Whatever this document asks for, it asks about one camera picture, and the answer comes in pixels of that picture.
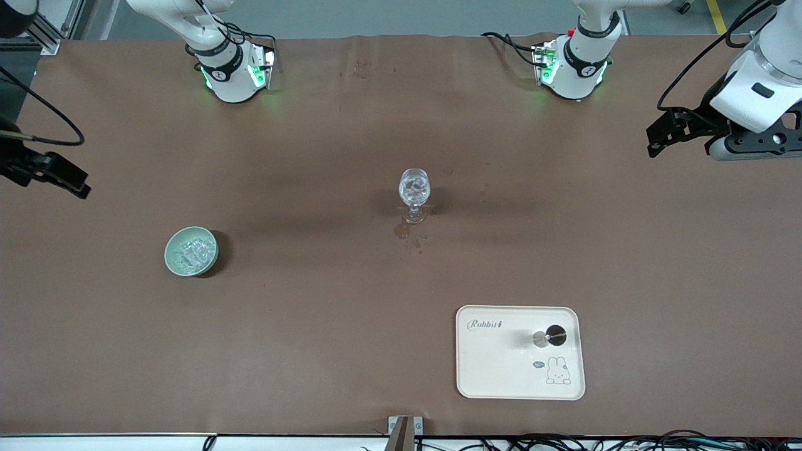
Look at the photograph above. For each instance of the brown camera post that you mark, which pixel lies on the brown camera post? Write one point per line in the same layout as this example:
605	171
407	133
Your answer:
402	438

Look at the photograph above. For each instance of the grey metal clamp bracket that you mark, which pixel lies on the grey metal clamp bracket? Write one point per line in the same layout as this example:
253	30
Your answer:
418	426

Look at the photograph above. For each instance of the pale green ceramic bowl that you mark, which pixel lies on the pale green ceramic bowl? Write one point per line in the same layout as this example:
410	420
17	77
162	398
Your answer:
169	250

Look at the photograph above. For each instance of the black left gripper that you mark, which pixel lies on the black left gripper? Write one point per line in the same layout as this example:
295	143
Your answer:
707	114

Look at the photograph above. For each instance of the spilled wine puddle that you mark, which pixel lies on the spilled wine puddle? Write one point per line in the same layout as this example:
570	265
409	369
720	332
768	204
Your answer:
401	231

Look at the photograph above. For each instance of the cream rabbit print tray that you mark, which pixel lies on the cream rabbit print tray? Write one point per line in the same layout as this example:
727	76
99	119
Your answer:
501	363

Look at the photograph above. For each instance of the clear ice cube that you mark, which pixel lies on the clear ice cube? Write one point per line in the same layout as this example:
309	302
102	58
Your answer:
415	185

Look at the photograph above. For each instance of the white table edge rail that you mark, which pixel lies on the white table edge rail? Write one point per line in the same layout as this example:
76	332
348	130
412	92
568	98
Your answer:
94	443

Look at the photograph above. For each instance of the black caster wheel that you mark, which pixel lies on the black caster wheel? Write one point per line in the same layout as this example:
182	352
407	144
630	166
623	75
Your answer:
684	6

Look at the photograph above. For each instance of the clear stemmed wine glass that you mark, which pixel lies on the clear stemmed wine glass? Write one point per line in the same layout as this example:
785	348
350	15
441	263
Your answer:
414	188

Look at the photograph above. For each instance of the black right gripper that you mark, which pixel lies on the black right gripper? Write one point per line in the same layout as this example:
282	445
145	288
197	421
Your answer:
14	164

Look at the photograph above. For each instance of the brown table cover sheet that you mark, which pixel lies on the brown table cover sheet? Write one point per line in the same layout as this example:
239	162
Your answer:
313	313

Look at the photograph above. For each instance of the aluminium frame profile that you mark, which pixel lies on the aluminium frame profile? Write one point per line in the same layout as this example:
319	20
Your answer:
47	31

